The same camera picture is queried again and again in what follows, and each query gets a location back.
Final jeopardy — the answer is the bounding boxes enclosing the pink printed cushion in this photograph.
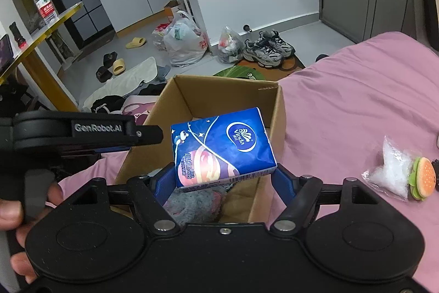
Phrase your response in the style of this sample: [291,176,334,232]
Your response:
[122,96,159,125]

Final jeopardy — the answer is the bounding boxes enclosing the dark round toy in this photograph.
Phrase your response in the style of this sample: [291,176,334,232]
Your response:
[430,159,439,192]

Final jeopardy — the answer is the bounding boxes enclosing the dark laptop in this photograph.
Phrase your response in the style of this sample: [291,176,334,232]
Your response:
[0,34,14,73]

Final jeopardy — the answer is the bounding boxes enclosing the brown floor mat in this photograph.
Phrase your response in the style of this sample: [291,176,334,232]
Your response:
[237,57,306,71]

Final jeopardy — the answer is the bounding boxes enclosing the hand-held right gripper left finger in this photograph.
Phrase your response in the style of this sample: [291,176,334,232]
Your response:
[80,163,181,235]

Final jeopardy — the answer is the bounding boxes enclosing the clear bag white filling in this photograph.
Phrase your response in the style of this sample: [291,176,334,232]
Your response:
[361,135,417,201]

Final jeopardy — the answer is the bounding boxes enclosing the burger plush toy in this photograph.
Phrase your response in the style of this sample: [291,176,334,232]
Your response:
[408,157,435,201]

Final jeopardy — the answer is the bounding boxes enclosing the yellow-edged table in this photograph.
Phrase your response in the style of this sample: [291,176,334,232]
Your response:
[0,2,84,82]

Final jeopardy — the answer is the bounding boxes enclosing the clear plastic trash bag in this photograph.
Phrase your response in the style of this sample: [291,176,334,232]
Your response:
[218,26,246,65]

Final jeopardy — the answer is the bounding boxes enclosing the blue tissue pack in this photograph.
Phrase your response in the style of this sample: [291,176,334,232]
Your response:
[171,107,278,193]

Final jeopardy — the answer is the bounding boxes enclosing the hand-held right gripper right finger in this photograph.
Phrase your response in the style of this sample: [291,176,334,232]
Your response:
[269,163,379,235]

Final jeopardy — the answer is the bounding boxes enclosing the white towel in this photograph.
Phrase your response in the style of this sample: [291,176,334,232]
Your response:
[84,57,158,108]

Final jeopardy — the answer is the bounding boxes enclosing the brown cardboard box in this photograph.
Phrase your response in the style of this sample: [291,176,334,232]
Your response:
[115,74,287,225]

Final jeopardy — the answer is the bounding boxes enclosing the small cardboard box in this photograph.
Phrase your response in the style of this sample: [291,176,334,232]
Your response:
[163,0,182,18]

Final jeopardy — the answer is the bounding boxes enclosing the black clothes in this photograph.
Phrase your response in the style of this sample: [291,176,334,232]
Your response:
[91,94,126,114]

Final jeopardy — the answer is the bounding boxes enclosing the person's left hand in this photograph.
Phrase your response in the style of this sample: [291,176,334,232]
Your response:
[0,181,66,284]

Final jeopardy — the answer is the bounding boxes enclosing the white plastic bag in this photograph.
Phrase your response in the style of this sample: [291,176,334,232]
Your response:
[153,10,210,68]

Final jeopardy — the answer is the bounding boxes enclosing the green floor mat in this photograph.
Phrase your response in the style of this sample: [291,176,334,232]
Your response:
[213,65,263,81]

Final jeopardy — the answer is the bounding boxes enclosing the plastic water bottle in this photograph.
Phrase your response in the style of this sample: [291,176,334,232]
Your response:
[32,0,58,26]

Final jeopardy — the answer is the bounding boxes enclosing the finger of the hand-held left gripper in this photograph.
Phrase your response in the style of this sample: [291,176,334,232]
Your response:
[134,125,165,146]

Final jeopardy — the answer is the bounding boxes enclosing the pink bed sheet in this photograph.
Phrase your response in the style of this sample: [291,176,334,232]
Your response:
[58,31,439,293]

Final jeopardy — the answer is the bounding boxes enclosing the grey pink plush cloth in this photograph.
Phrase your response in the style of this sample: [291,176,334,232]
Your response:
[163,184,238,224]

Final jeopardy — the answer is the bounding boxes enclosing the grey sneaker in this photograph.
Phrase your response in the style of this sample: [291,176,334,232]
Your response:
[259,31,296,57]
[243,37,284,68]

